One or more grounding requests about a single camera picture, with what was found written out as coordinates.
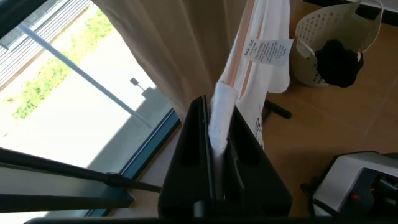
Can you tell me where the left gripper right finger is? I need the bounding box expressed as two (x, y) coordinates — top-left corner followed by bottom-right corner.
(224, 106), (293, 218)

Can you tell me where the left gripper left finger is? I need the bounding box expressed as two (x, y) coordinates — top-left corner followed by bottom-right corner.
(157, 95), (216, 218)

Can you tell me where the white garment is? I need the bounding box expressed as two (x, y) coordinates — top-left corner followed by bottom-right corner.
(207, 0), (295, 200)

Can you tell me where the pink clothes hanger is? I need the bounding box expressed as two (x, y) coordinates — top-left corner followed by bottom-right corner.
(224, 0), (265, 98)

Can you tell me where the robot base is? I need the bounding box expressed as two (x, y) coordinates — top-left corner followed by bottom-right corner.
(300, 151), (398, 218)

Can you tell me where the black clothes rack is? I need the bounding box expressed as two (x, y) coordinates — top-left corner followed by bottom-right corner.
(0, 99), (292, 194)

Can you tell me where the white laundry basket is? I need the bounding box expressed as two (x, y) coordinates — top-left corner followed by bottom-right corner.
(290, 0), (385, 88)

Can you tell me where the beige curtain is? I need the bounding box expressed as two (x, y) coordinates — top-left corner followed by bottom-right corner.
(91, 0), (259, 121)

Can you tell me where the black garment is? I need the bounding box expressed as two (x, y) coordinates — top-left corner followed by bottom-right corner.
(314, 39), (364, 89)

